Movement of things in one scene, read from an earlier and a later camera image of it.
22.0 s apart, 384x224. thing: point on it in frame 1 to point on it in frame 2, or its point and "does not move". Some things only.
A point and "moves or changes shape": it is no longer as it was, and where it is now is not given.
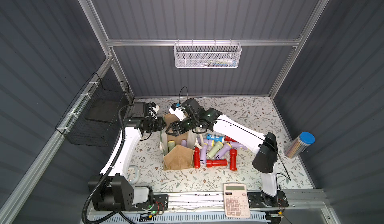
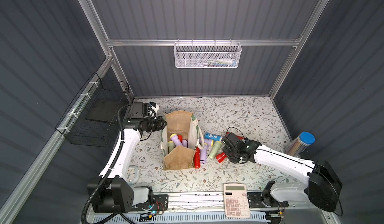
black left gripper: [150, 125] does not move
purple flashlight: [238, 145] moves or changes shape
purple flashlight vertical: [184, 143] does not move
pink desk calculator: [236, 200] does not move
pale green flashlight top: [171, 144] does not move
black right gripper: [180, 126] to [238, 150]
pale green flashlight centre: [218, 145] does not move
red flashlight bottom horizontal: [210, 163] to [220, 157]
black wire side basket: [90, 119] does not move
